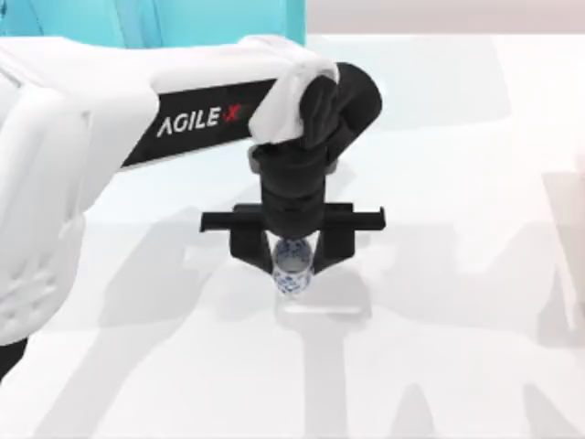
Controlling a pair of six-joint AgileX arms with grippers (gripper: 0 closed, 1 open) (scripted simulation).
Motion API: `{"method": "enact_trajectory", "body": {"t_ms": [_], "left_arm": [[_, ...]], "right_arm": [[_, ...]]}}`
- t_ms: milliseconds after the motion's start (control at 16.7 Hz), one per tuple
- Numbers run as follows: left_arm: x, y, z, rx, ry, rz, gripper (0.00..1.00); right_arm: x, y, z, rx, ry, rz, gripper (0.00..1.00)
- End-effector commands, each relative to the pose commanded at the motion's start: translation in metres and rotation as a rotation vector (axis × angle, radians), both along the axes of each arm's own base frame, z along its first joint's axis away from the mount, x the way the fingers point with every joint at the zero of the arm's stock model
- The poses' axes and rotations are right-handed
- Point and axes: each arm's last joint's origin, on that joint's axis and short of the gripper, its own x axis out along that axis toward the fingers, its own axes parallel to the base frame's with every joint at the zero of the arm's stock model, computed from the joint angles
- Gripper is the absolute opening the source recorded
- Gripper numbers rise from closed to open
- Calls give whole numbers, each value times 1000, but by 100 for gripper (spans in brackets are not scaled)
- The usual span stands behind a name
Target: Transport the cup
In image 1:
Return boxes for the blue and white cup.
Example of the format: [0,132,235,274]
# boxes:
[271,236,314,298]

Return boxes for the light blue rack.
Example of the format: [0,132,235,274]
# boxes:
[0,0,307,50]

